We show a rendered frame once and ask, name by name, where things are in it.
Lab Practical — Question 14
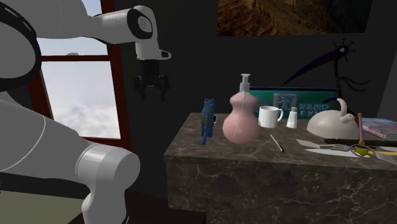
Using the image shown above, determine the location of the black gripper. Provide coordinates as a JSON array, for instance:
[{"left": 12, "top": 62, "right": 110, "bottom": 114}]
[{"left": 134, "top": 58, "right": 171, "bottom": 101}]

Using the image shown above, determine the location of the red framed window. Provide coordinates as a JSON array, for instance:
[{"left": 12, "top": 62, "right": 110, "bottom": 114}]
[{"left": 27, "top": 0, "right": 135, "bottom": 153}]

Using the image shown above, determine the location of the blue cat figure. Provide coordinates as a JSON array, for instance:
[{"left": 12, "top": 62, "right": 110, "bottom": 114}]
[{"left": 200, "top": 97, "right": 217, "bottom": 146}]

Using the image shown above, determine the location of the pink soap dispenser bottle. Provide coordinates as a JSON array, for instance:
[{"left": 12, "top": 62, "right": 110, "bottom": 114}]
[{"left": 221, "top": 73, "right": 262, "bottom": 145}]

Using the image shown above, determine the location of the white mug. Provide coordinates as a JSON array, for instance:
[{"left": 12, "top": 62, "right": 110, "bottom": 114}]
[{"left": 257, "top": 105, "right": 284, "bottom": 129}]

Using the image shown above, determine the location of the dark robot stand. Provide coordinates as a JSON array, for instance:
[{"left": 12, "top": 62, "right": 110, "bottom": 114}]
[{"left": 67, "top": 189, "right": 207, "bottom": 224}]

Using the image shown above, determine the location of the black white pen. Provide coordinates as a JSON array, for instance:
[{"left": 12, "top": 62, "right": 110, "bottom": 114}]
[{"left": 268, "top": 133, "right": 286, "bottom": 155}]

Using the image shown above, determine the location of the white salt shaker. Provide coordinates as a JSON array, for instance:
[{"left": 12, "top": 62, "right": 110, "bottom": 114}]
[{"left": 285, "top": 106, "right": 299, "bottom": 129}]

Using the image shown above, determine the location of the green exit sign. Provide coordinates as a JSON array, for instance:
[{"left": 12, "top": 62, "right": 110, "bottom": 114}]
[{"left": 238, "top": 86, "right": 338, "bottom": 120}]

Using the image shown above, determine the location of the white dome-shaped kettle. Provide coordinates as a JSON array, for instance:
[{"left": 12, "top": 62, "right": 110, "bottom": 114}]
[{"left": 305, "top": 97, "right": 361, "bottom": 140}]

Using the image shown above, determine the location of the black purple scythe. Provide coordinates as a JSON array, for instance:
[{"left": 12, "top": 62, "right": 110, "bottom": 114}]
[{"left": 280, "top": 37, "right": 372, "bottom": 116}]

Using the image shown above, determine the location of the colourful book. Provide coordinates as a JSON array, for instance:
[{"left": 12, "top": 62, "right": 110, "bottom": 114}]
[{"left": 361, "top": 116, "right": 397, "bottom": 141}]

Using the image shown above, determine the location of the brown landscape wall picture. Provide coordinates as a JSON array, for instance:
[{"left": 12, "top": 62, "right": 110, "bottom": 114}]
[{"left": 217, "top": 0, "right": 374, "bottom": 38}]

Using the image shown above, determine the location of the yellow handled grey knife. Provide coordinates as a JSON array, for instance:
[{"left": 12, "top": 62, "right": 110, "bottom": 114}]
[{"left": 373, "top": 150, "right": 397, "bottom": 166}]

